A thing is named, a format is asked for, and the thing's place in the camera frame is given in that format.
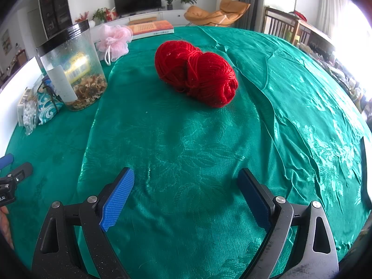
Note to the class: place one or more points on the white cardboard box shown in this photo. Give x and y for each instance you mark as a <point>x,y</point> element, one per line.
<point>17,78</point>

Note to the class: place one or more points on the grey curtain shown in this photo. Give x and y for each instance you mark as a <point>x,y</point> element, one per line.
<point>248,3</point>

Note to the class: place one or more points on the red flowers in vase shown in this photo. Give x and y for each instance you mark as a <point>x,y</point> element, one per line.
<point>82,16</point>

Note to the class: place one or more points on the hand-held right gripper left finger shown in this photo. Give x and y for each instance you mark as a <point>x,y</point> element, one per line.
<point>119,197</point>

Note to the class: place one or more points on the green satin tablecloth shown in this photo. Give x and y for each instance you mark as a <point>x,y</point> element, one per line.
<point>189,145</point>

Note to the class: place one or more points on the pink mesh bath puff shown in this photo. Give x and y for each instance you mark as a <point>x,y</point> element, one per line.
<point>116,40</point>

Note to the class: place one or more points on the green plant with red pot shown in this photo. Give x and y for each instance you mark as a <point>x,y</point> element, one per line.
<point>101,14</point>

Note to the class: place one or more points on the small green potted plant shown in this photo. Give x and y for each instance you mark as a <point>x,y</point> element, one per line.
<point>169,3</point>

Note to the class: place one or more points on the dark wooden chair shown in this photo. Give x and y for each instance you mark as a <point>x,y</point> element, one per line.
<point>279,23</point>

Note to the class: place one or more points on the orange lounge chair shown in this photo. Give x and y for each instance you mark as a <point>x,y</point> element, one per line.
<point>221,11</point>

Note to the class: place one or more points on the orange book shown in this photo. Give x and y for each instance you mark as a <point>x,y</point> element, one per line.
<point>151,29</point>

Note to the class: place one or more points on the wooden dining set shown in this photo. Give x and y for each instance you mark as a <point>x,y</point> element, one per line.
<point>14,64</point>

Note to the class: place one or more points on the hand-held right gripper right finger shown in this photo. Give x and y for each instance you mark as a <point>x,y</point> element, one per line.
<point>255,203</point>

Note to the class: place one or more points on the red yarn ball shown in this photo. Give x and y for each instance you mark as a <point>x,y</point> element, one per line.
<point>197,72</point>

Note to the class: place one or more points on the wooden side desk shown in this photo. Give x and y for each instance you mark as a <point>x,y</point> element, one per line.
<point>314,32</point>

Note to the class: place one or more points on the pile of assorted clutter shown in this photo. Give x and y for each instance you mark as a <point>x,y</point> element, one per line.
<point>343,72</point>

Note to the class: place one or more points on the black television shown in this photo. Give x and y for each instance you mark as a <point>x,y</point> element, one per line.
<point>137,0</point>

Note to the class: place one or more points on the clear jar with black lid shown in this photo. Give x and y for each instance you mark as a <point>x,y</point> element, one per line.
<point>72,72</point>

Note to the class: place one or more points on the person's left hand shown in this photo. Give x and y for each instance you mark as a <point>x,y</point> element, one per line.
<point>4,226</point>

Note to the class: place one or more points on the tan paper packet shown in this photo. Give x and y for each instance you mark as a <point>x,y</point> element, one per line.
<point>22,101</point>

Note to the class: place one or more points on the white sheer curtain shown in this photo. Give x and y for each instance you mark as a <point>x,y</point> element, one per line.
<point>328,3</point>

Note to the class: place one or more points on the blue patterned pouch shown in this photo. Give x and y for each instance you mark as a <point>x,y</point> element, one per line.
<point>46,107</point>

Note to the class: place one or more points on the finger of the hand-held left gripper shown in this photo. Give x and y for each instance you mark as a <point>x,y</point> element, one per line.
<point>5,161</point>
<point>21,171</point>

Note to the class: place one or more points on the dark display cabinet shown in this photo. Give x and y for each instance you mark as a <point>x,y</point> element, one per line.
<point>55,5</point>

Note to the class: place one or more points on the framed wall picture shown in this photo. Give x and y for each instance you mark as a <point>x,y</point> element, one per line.
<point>6,42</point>

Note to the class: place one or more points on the white television cabinet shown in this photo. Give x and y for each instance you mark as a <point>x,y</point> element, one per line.
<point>174,16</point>

